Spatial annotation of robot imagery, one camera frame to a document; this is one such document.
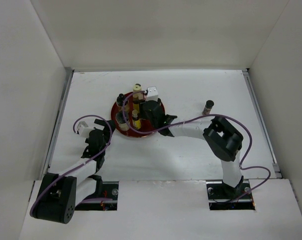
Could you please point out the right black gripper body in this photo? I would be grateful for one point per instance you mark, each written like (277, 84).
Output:
(144, 115)

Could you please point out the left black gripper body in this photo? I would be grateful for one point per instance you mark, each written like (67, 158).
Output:
(107, 136)

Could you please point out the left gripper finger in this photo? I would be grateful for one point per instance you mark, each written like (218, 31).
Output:
(110, 128)
(101, 122)

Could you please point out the yellow label bottle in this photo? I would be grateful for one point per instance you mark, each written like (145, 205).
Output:
(136, 120)
(136, 101)

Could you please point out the black knob glass jar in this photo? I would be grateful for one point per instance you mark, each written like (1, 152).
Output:
(121, 104)

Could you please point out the yellow cap spice jar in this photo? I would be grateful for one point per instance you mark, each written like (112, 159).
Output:
(137, 90)

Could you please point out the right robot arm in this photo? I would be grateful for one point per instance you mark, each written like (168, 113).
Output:
(221, 136)

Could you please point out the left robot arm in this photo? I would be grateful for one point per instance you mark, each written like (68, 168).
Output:
(79, 188)

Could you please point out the red round tray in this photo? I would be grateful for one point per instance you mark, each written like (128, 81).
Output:
(145, 124)

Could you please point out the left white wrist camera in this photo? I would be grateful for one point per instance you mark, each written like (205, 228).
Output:
(83, 129)

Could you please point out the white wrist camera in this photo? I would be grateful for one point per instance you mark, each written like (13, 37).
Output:
(83, 129)
(151, 94)

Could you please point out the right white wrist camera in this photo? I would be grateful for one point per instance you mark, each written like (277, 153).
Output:
(151, 94)

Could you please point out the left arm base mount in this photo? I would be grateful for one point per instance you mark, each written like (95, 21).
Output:
(104, 199)

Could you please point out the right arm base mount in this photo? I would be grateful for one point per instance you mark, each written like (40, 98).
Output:
(222, 197)

